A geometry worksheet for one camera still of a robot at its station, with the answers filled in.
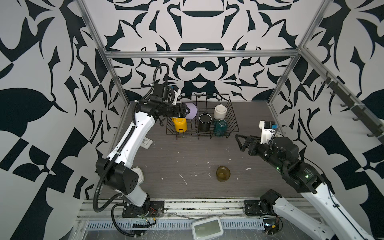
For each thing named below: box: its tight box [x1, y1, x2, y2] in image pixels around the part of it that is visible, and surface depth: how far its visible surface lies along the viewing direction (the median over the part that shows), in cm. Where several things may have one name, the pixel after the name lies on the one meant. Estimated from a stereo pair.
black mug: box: [198, 113, 212, 132], surface depth 98 cm
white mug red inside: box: [213, 104, 227, 120], surface depth 105 cm
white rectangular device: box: [140, 137, 153, 150], surface depth 98 cm
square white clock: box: [131, 166, 145, 185], surface depth 85 cm
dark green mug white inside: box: [213, 119, 228, 137], surface depth 94 cm
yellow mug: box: [171, 117, 188, 133], surface depth 96 cm
